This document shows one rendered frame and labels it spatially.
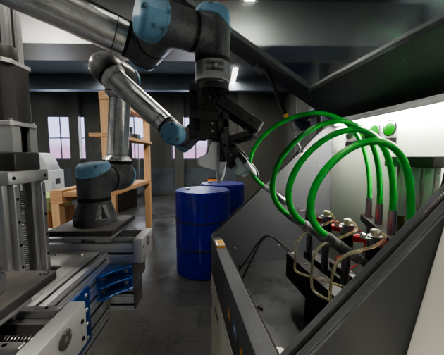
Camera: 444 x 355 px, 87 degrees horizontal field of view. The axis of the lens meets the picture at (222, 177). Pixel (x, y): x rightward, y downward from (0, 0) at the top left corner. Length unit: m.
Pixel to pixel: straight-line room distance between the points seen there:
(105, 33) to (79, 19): 0.05
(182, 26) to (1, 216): 0.62
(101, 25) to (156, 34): 0.14
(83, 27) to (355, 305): 0.68
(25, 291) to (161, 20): 0.55
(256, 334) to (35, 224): 0.66
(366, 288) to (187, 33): 0.53
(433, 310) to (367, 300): 0.10
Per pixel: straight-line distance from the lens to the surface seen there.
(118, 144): 1.06
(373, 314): 0.46
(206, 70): 0.52
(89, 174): 0.95
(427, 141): 0.85
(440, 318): 0.50
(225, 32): 0.56
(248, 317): 0.58
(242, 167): 0.80
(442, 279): 0.49
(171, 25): 0.50
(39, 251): 0.90
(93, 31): 0.60
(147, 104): 0.86
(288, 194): 0.53
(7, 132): 0.80
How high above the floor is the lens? 1.29
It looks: 5 degrees down
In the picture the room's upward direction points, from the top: straight up
